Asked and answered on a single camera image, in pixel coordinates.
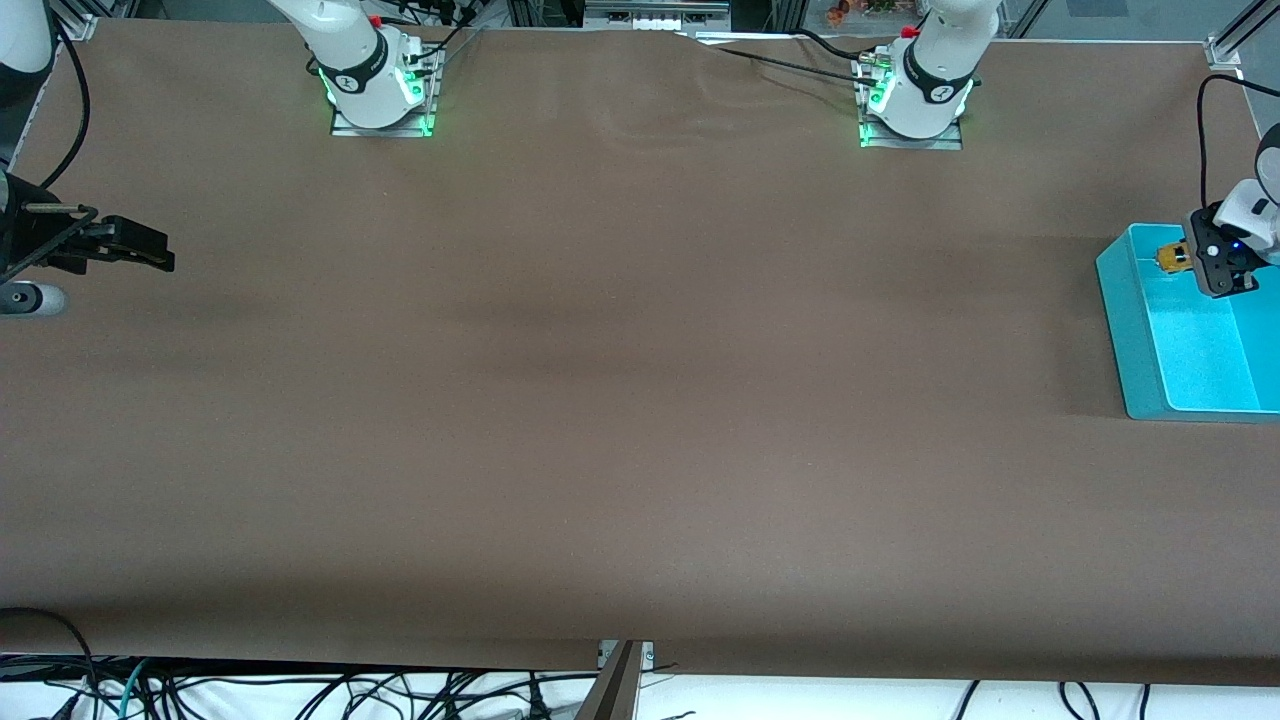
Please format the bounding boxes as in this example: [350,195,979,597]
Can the teal plastic bin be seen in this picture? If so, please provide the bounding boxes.
[1095,222,1280,423]

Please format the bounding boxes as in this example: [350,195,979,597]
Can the orange background objects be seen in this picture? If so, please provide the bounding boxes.
[825,0,926,26]

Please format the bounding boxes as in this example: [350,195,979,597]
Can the grey power strip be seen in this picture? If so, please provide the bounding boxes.
[583,0,733,33]

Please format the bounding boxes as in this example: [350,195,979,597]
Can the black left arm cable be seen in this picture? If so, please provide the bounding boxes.
[1196,73,1280,217]

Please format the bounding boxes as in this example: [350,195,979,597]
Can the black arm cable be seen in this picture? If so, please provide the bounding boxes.
[1196,73,1280,217]
[38,22,93,196]

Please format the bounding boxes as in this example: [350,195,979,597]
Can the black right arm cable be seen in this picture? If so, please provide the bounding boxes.
[38,22,93,196]

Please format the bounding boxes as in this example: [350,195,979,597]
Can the aluminium frame corner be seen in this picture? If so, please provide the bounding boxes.
[1205,0,1280,71]
[55,0,101,43]

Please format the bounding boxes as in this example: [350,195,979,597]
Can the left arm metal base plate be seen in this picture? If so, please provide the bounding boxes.
[858,55,964,151]

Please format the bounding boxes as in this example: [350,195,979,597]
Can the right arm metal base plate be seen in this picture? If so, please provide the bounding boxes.
[330,45,438,139]

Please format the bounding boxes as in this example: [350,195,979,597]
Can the black plug cables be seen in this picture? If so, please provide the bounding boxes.
[395,0,486,79]

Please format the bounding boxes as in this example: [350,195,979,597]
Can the black looped cable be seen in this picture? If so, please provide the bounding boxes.
[0,607,101,720]

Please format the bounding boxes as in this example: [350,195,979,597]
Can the short black base cable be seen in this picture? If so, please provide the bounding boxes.
[795,28,891,66]

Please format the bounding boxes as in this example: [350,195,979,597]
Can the teal cable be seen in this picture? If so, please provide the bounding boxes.
[118,658,153,720]

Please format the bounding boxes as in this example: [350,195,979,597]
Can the long black base cable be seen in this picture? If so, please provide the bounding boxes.
[688,36,881,91]

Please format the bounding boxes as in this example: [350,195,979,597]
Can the black cable tangle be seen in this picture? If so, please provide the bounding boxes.
[100,660,601,720]

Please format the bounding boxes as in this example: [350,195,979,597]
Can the metal table edge bracket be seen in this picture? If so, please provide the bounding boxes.
[573,640,656,720]

